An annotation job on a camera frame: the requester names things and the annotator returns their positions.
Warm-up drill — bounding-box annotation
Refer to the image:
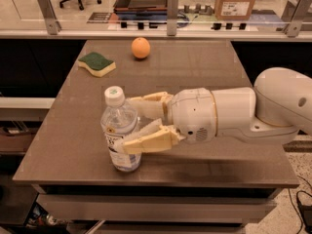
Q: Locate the right metal rail bracket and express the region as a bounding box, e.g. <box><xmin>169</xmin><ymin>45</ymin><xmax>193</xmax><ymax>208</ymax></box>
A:
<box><xmin>284</xmin><ymin>0</ymin><xmax>312</xmax><ymax>37</ymax></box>

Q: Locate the black power adapter cable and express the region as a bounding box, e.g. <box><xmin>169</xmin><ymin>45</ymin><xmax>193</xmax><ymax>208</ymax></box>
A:
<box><xmin>288</xmin><ymin>175</ymin><xmax>312</xmax><ymax>234</ymax></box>

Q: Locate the clear plastic water bottle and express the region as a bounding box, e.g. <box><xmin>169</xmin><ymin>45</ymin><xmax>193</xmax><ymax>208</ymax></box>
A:
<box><xmin>100</xmin><ymin>86</ymin><xmax>141</xmax><ymax>172</ymax></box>

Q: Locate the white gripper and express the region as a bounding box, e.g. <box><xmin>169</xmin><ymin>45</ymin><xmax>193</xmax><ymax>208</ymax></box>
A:
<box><xmin>114</xmin><ymin>88</ymin><xmax>216</xmax><ymax>154</ymax></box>

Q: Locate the cardboard box with label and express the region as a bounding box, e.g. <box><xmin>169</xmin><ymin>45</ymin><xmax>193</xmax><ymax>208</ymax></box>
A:
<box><xmin>214</xmin><ymin>0</ymin><xmax>255</xmax><ymax>20</ymax></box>

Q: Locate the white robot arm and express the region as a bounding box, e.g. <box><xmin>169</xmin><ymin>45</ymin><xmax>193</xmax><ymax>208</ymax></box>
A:
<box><xmin>113</xmin><ymin>67</ymin><xmax>312</xmax><ymax>154</ymax></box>

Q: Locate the orange fruit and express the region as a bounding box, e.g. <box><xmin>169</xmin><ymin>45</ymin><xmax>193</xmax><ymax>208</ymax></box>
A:
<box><xmin>132</xmin><ymin>37</ymin><xmax>150</xmax><ymax>59</ymax></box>

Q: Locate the left metal rail bracket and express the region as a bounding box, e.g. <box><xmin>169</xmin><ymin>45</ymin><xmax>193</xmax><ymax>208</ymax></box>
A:
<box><xmin>37</xmin><ymin>0</ymin><xmax>60</xmax><ymax>35</ymax></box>

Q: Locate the green yellow sponge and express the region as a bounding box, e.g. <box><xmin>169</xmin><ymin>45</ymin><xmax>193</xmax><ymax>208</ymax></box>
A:
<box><xmin>78</xmin><ymin>52</ymin><xmax>116</xmax><ymax>77</ymax></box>

